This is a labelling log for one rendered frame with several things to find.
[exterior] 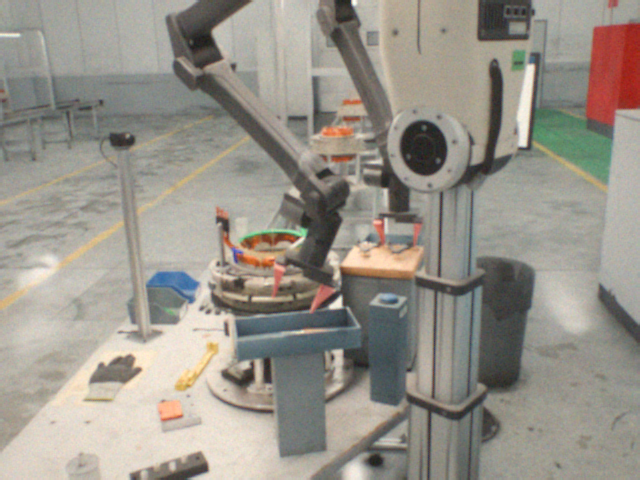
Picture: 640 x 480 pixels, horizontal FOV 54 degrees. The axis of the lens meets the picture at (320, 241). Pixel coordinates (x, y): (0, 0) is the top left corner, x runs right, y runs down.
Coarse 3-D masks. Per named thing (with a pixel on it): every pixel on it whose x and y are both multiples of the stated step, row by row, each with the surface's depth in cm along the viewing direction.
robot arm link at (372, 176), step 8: (384, 152) 157; (376, 160) 167; (384, 160) 158; (368, 168) 166; (376, 168) 164; (384, 168) 159; (392, 168) 158; (368, 176) 166; (376, 176) 164; (368, 184) 167; (376, 184) 165
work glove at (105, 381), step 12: (120, 360) 174; (132, 360) 173; (96, 372) 166; (108, 372) 166; (120, 372) 166; (132, 372) 167; (96, 384) 161; (108, 384) 161; (120, 384) 162; (96, 396) 156; (108, 396) 156
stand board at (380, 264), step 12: (372, 252) 171; (384, 252) 171; (408, 252) 170; (420, 252) 170; (348, 264) 162; (360, 264) 162; (372, 264) 162; (384, 264) 161; (396, 264) 161; (408, 264) 161; (372, 276) 160; (384, 276) 159; (396, 276) 158; (408, 276) 157
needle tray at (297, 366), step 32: (256, 320) 132; (288, 320) 134; (320, 320) 135; (352, 320) 131; (256, 352) 123; (288, 352) 124; (320, 352) 127; (288, 384) 128; (320, 384) 129; (288, 416) 130; (320, 416) 131; (288, 448) 132; (320, 448) 134
